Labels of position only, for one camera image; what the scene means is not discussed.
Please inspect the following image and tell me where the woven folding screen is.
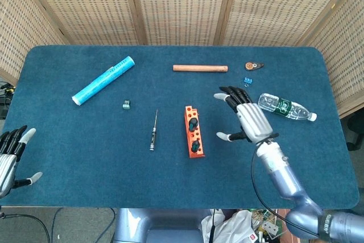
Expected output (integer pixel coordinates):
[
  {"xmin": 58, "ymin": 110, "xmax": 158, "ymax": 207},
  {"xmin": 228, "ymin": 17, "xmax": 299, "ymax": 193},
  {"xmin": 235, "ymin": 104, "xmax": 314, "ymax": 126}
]
[{"xmin": 0, "ymin": 0, "xmax": 364, "ymax": 118}]

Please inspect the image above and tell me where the black chair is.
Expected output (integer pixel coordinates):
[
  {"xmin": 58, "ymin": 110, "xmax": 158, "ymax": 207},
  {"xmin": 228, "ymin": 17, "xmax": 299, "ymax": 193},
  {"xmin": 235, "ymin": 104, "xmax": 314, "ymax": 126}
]
[{"xmin": 346, "ymin": 112, "xmax": 364, "ymax": 151}]

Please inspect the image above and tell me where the black floor cable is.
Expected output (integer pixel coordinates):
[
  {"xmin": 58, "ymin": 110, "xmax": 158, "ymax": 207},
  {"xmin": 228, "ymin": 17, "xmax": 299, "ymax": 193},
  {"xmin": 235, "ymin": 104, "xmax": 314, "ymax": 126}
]
[{"xmin": 0, "ymin": 213, "xmax": 52, "ymax": 243}]

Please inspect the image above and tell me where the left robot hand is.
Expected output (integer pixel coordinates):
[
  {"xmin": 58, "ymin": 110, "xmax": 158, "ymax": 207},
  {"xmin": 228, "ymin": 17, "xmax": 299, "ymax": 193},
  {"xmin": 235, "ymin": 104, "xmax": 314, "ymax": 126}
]
[{"xmin": 0, "ymin": 125, "xmax": 43, "ymax": 198}]

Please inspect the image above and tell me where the clear plastic water bottle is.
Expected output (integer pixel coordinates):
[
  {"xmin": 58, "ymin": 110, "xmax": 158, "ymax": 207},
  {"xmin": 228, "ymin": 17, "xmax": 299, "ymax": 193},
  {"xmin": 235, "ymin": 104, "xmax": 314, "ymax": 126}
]
[{"xmin": 258, "ymin": 93, "xmax": 318, "ymax": 122}]

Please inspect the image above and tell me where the light blue printed tube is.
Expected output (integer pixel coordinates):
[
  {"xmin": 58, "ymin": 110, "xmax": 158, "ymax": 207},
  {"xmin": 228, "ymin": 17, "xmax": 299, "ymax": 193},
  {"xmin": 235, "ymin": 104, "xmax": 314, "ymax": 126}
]
[{"xmin": 71, "ymin": 56, "xmax": 135, "ymax": 106}]

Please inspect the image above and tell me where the wooden rod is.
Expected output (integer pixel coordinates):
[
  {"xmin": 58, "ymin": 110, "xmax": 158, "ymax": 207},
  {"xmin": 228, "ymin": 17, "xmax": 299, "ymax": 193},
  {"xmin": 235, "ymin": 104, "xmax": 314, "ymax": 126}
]
[{"xmin": 172, "ymin": 64, "xmax": 229, "ymax": 73}]

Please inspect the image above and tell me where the blue-grey robot torso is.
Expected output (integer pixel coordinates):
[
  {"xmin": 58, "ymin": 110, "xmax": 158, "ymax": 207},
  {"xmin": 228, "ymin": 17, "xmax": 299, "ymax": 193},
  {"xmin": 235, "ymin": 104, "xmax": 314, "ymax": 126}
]
[{"xmin": 112, "ymin": 208, "xmax": 217, "ymax": 243}]

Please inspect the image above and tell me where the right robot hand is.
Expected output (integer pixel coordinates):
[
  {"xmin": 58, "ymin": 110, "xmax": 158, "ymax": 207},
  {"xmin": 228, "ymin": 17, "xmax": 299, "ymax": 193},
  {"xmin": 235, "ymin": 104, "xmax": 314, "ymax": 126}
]
[{"xmin": 213, "ymin": 85, "xmax": 279, "ymax": 144}]

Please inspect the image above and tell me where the orange bit holder block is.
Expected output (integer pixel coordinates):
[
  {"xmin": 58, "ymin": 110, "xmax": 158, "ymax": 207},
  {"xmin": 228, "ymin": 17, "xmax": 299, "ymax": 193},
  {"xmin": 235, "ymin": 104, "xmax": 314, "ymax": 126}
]
[{"xmin": 184, "ymin": 105, "xmax": 206, "ymax": 159}]

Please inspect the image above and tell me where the blue table cloth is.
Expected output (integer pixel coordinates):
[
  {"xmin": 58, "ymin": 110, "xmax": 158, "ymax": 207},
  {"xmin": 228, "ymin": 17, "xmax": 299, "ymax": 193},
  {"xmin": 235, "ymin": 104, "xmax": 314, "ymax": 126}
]
[{"xmin": 0, "ymin": 45, "xmax": 359, "ymax": 209}]

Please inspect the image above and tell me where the black precision screwdriver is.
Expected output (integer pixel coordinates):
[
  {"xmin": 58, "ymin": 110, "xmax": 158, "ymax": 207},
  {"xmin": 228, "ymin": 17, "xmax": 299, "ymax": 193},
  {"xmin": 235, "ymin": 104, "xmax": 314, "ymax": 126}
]
[{"xmin": 148, "ymin": 109, "xmax": 159, "ymax": 152}]

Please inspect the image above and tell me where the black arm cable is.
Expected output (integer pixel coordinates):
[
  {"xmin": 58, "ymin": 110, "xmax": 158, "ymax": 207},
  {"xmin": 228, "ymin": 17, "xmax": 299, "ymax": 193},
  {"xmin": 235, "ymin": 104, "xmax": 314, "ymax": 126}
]
[{"xmin": 250, "ymin": 133, "xmax": 322, "ymax": 240}]

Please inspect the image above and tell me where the brown correction tape dispenser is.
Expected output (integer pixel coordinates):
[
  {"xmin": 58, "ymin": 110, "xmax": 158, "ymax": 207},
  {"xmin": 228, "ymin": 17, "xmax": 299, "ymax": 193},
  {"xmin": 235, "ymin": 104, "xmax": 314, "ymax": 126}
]
[{"xmin": 243, "ymin": 61, "xmax": 264, "ymax": 71}]

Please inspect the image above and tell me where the playing card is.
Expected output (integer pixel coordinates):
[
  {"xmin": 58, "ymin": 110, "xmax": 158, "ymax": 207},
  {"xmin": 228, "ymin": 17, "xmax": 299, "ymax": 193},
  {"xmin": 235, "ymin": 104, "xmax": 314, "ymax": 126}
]
[{"xmin": 260, "ymin": 220, "xmax": 279, "ymax": 237}]

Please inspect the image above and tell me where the black torso cable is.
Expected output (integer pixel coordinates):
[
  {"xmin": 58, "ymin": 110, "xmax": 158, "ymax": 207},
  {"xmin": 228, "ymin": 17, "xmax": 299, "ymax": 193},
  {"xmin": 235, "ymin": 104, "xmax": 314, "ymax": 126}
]
[{"xmin": 209, "ymin": 208, "xmax": 216, "ymax": 243}]

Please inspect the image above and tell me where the white plastic bag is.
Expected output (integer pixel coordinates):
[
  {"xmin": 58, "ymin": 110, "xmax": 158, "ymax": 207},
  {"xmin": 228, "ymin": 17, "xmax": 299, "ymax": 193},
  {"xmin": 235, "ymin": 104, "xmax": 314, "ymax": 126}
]
[{"xmin": 201, "ymin": 210, "xmax": 258, "ymax": 243}]

